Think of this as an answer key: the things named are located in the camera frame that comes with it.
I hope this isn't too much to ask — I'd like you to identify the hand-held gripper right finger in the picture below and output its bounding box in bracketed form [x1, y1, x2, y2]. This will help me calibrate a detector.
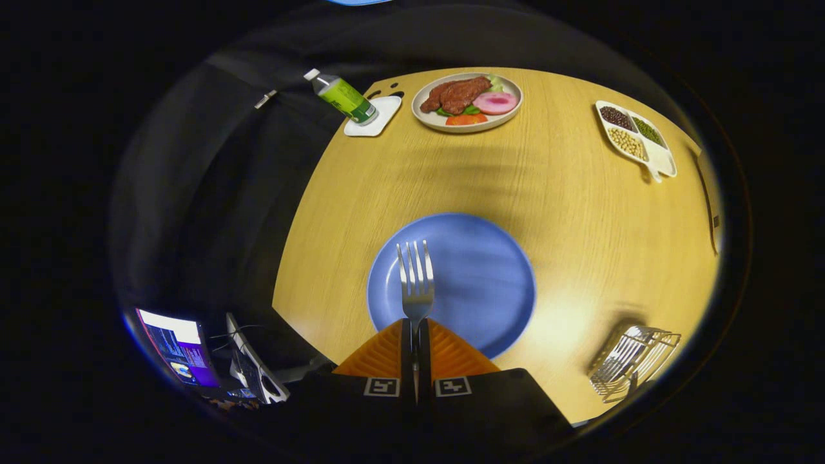
[416, 318, 574, 447]

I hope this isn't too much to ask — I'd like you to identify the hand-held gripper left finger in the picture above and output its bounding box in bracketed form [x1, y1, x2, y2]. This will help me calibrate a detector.
[287, 318, 416, 445]

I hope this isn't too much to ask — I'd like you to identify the metal fork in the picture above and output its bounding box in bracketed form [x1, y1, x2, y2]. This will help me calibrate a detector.
[396, 240, 436, 400]

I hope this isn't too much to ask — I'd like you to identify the blue round plate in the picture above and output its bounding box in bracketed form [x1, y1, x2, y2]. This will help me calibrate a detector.
[367, 213, 537, 360]

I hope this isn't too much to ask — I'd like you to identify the white framed monitor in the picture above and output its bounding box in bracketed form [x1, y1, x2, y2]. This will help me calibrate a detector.
[224, 313, 291, 405]

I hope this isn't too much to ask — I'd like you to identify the lit computer monitor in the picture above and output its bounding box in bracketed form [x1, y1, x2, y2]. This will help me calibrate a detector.
[132, 308, 221, 389]

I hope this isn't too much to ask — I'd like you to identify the white square coaster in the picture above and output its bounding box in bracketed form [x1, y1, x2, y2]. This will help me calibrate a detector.
[344, 95, 403, 137]

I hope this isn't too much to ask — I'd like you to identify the beige food plate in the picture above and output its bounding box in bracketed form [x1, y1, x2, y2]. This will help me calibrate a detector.
[411, 72, 524, 134]

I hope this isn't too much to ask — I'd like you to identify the pink ham slice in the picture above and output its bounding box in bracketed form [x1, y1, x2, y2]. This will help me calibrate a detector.
[472, 91, 519, 116]

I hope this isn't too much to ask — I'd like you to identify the brown steak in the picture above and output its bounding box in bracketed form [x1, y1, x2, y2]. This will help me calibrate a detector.
[420, 76, 492, 115]

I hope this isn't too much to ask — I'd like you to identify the green label plastic bottle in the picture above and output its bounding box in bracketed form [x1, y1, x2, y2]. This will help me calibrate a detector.
[304, 68, 379, 125]

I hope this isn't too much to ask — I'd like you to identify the pile of yellow soybeans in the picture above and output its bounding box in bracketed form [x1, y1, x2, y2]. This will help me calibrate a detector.
[608, 127, 648, 162]

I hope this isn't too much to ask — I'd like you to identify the pile of dark red beans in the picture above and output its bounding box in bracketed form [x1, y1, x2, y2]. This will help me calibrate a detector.
[601, 106, 636, 131]

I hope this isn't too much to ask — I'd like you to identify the white divided dish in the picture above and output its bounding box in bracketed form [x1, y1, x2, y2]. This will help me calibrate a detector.
[594, 100, 678, 184]

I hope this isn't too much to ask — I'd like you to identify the pile of green beans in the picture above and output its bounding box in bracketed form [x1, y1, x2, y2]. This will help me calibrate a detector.
[632, 117, 665, 146]

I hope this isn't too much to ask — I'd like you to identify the white rectangular box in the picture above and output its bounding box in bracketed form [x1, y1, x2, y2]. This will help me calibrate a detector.
[693, 150, 723, 255]

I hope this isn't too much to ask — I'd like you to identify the metal wire rack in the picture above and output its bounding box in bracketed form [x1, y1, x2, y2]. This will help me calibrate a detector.
[588, 325, 682, 405]

